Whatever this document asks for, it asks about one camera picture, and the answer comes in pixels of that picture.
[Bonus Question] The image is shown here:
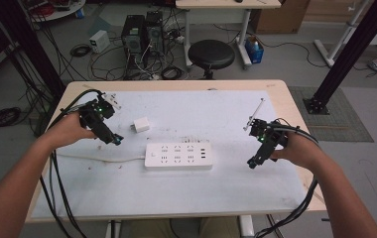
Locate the black round stool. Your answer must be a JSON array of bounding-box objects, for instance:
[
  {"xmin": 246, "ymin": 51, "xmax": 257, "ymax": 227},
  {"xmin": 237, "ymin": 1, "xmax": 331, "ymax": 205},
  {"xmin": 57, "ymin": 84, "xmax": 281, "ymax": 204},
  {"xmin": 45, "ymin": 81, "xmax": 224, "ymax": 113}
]
[{"xmin": 188, "ymin": 39, "xmax": 236, "ymax": 80}]

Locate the round white table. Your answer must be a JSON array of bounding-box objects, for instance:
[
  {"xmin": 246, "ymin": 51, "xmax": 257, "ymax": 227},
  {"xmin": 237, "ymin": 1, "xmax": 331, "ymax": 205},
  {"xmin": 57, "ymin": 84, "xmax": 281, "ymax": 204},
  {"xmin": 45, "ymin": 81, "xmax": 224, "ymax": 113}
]
[{"xmin": 20, "ymin": 0, "xmax": 87, "ymax": 23}]

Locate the person's left hand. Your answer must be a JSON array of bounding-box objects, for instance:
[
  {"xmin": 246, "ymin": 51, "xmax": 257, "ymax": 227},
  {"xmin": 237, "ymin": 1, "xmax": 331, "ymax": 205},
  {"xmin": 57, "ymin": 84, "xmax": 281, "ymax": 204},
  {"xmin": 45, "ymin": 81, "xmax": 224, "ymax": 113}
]
[{"xmin": 46, "ymin": 111, "xmax": 98, "ymax": 151}]

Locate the white table leg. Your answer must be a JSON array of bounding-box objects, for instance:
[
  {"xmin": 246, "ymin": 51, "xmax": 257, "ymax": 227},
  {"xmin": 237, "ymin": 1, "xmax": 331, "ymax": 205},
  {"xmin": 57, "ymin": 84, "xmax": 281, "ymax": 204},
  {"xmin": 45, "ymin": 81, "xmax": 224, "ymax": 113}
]
[
  {"xmin": 104, "ymin": 219, "xmax": 122, "ymax": 238},
  {"xmin": 238, "ymin": 214, "xmax": 256, "ymax": 238}
]

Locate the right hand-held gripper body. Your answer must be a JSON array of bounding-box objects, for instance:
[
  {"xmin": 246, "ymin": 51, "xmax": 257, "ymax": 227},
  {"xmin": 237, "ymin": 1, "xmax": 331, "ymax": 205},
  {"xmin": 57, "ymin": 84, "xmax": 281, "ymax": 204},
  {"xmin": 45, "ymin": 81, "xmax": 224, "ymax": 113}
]
[{"xmin": 243, "ymin": 97, "xmax": 290, "ymax": 164}]

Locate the slim black computer tower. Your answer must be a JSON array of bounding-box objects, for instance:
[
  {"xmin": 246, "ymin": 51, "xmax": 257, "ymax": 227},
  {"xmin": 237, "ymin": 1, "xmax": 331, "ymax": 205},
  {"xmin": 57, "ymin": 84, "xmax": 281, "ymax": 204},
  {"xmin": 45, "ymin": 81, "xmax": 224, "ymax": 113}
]
[{"xmin": 144, "ymin": 10, "xmax": 165, "ymax": 57}]

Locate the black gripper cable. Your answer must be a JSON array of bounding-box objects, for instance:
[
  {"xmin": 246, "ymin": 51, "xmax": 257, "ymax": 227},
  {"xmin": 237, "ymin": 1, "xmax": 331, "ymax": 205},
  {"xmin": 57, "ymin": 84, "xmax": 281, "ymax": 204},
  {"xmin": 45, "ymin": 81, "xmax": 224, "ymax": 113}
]
[
  {"xmin": 253, "ymin": 117, "xmax": 320, "ymax": 238},
  {"xmin": 38, "ymin": 88, "xmax": 106, "ymax": 238}
]

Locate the white power strip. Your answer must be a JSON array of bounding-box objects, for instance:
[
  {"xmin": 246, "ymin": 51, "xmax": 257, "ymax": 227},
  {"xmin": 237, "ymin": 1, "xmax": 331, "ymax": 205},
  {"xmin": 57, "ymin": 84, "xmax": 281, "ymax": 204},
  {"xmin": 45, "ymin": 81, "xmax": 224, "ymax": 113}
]
[{"xmin": 144, "ymin": 141, "xmax": 213, "ymax": 171}]

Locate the white charger adapter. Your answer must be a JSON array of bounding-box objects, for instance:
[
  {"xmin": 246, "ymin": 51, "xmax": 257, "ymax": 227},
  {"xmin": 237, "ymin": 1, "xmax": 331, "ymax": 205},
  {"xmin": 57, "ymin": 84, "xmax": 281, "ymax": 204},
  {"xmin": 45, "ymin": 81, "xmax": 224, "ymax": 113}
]
[{"xmin": 129, "ymin": 115, "xmax": 152, "ymax": 134}]

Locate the white desk with legs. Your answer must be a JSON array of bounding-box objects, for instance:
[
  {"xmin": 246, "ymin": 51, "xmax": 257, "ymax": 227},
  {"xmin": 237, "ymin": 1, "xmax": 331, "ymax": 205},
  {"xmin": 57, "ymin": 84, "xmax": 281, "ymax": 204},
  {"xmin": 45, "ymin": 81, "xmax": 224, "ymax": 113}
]
[{"xmin": 175, "ymin": 0, "xmax": 283, "ymax": 69}]

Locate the black cable coil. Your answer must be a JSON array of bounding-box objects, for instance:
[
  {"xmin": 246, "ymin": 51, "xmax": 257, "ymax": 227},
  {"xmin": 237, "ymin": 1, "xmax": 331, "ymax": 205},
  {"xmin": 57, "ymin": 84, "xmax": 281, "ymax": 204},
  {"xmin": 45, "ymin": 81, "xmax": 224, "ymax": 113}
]
[
  {"xmin": 0, "ymin": 106, "xmax": 23, "ymax": 130},
  {"xmin": 69, "ymin": 43, "xmax": 92, "ymax": 59},
  {"xmin": 160, "ymin": 65, "xmax": 185, "ymax": 81}
]

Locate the grey floor mat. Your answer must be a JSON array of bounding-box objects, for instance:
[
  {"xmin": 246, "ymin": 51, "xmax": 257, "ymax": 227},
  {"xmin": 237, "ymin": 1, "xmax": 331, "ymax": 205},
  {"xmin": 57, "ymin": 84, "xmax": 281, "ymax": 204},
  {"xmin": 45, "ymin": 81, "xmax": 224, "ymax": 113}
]
[{"xmin": 288, "ymin": 85, "xmax": 375, "ymax": 144}]

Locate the white power supply box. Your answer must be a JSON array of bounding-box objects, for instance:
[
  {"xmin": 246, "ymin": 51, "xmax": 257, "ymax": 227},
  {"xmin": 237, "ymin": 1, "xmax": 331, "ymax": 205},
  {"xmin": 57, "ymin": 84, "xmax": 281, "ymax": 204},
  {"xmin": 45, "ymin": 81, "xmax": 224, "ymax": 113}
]
[{"xmin": 88, "ymin": 29, "xmax": 112, "ymax": 55}]

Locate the brown cardboard box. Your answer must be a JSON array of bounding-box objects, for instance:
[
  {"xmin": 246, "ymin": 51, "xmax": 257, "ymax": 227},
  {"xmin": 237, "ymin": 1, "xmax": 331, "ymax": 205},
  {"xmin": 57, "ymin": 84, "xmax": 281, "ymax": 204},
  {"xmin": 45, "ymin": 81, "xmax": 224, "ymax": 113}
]
[{"xmin": 250, "ymin": 0, "xmax": 311, "ymax": 35}]

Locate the blue box with bottles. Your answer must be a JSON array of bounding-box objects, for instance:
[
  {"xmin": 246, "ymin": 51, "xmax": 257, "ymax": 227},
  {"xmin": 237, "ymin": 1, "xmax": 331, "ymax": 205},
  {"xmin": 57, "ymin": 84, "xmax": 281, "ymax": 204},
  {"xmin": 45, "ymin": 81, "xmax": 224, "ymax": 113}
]
[{"xmin": 244, "ymin": 35, "xmax": 265, "ymax": 64}]

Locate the white metal stand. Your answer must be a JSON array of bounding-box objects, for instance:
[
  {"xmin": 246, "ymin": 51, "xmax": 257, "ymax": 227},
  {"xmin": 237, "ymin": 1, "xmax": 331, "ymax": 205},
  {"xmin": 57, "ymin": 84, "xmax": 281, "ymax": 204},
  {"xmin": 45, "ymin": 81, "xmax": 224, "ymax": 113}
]
[{"xmin": 313, "ymin": 0, "xmax": 377, "ymax": 68}]

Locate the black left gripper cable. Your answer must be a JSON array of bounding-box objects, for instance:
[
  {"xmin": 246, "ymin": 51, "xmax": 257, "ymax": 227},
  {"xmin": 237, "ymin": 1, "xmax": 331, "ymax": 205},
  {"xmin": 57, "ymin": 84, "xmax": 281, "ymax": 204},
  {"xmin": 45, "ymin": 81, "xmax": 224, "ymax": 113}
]
[{"xmin": 38, "ymin": 88, "xmax": 106, "ymax": 238}]

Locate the large black computer tower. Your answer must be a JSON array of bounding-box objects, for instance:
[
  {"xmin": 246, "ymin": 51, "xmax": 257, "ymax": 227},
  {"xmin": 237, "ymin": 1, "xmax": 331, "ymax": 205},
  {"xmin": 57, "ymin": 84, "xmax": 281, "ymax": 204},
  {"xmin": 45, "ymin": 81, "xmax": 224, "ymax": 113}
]
[{"xmin": 120, "ymin": 14, "xmax": 149, "ymax": 71}]

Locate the person's right hand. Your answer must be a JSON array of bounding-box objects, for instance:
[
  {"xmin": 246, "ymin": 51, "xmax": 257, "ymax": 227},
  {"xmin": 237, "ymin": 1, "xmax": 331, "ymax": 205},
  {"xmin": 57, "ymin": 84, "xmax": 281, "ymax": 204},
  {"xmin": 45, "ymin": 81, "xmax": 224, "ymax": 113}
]
[{"xmin": 270, "ymin": 131, "xmax": 323, "ymax": 174}]

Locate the black aluminium frame post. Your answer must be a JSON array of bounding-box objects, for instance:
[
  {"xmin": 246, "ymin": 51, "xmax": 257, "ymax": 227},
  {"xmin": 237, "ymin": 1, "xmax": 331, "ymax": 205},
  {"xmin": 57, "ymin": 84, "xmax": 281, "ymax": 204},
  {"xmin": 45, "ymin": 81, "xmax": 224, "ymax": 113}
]
[
  {"xmin": 303, "ymin": 0, "xmax": 377, "ymax": 116},
  {"xmin": 0, "ymin": 0, "xmax": 67, "ymax": 100}
]

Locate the white power strip cable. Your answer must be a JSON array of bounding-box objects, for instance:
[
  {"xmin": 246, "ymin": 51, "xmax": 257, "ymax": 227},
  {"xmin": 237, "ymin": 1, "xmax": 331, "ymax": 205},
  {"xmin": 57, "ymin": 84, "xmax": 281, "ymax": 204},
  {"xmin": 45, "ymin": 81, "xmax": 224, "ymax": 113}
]
[{"xmin": 56, "ymin": 152, "xmax": 147, "ymax": 164}]

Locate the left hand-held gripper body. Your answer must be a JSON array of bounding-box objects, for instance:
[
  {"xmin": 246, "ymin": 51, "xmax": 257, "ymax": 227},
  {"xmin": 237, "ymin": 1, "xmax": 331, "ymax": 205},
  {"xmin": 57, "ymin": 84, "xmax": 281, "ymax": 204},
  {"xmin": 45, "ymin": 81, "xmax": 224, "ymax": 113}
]
[{"xmin": 77, "ymin": 93, "xmax": 122, "ymax": 145}]

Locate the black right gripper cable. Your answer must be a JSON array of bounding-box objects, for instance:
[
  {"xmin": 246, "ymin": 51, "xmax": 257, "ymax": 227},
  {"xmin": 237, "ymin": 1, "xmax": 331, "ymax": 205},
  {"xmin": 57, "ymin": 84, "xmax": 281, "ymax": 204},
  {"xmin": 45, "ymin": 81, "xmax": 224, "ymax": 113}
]
[{"xmin": 253, "ymin": 117, "xmax": 320, "ymax": 238}]

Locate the light wooden table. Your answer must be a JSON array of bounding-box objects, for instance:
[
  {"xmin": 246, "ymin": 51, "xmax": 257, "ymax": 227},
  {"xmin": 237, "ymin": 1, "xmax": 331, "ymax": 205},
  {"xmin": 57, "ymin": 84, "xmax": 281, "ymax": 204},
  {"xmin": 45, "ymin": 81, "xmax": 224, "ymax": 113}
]
[{"xmin": 25, "ymin": 78, "xmax": 328, "ymax": 224}]

